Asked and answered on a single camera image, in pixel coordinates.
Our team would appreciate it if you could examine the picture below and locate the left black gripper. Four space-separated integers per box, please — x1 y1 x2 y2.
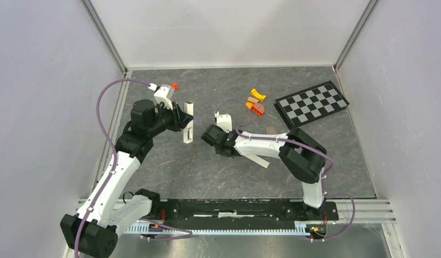
147 99 193 137

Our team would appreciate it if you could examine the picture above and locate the white and black stick remote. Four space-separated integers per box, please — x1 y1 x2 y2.
183 102 194 144

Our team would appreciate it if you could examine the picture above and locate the white stick remote cover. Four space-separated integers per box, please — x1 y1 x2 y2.
247 155 269 168

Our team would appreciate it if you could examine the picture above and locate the beige remote control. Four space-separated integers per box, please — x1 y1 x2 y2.
265 126 279 135

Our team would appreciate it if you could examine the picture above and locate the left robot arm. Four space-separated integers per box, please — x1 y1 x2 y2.
60 99 194 257

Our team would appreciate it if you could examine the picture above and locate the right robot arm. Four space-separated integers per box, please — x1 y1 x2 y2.
201 125 334 219

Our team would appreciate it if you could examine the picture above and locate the tan small block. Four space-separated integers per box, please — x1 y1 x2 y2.
247 97 259 104

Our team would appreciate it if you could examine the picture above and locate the orange semicircle block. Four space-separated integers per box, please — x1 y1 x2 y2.
251 103 266 117

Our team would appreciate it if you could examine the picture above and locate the yellow curved block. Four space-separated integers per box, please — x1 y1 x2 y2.
251 88 266 102

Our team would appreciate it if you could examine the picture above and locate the black white checkerboard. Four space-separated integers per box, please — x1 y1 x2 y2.
274 81 350 129

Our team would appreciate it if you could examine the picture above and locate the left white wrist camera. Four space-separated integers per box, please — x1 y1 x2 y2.
148 83 175 110

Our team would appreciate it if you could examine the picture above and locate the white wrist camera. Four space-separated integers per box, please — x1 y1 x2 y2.
215 111 232 133
148 83 175 110

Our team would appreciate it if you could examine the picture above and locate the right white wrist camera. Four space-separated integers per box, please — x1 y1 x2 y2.
215 111 232 133

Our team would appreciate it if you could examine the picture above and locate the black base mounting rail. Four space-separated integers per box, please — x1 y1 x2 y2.
146 198 339 230

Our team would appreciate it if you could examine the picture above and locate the grey slotted cable duct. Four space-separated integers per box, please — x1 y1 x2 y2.
123 221 310 237

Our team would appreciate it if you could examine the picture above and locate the left aluminium frame post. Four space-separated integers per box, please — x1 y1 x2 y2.
81 0 128 74

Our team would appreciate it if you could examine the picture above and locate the aluminium frame post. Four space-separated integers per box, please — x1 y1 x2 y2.
81 0 128 74
333 0 380 72

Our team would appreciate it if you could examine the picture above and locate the right aluminium frame post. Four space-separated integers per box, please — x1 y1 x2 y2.
333 0 380 72

